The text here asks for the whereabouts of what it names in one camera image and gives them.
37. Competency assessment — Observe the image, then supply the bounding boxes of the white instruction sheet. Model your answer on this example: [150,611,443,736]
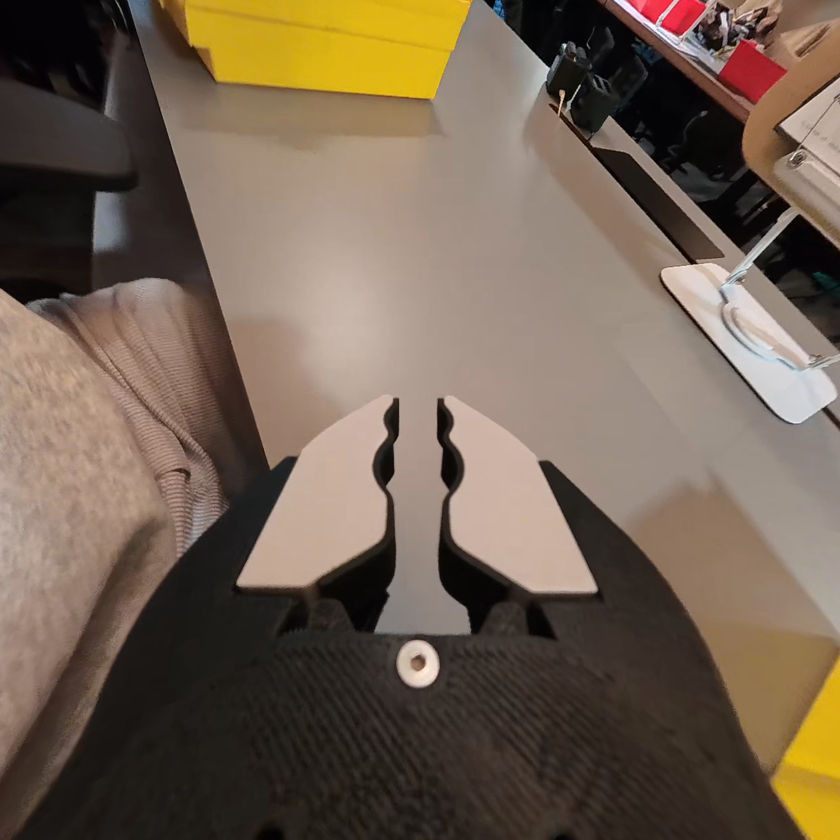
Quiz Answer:
[774,75,840,165]

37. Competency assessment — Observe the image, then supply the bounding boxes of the grey desk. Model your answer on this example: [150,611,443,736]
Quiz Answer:
[128,0,840,775]

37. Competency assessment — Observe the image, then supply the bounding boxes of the cardboard document holder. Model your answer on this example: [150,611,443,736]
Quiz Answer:
[742,20,840,250]

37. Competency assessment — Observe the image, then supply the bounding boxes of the black battery charger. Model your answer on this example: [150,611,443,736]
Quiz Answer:
[570,58,647,135]
[546,41,595,99]

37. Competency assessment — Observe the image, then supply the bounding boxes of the red plastic bin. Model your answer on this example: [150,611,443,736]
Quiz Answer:
[718,39,788,102]
[626,0,706,34]

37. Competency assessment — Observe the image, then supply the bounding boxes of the yellow plastic bin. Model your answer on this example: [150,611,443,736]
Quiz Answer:
[773,659,840,840]
[157,0,473,101]

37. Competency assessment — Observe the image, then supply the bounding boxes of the person's grey hoodie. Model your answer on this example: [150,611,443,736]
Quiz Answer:
[0,279,227,821]

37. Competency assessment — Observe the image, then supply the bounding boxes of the white document stand base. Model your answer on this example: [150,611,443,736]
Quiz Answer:
[659,209,840,425]

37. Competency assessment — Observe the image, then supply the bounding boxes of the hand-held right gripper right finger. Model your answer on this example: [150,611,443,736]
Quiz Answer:
[437,395,599,601]

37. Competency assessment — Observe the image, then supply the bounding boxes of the wooden desk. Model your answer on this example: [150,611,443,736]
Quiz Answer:
[600,0,756,122]

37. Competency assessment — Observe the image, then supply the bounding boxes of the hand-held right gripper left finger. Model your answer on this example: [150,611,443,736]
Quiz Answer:
[235,395,400,599]

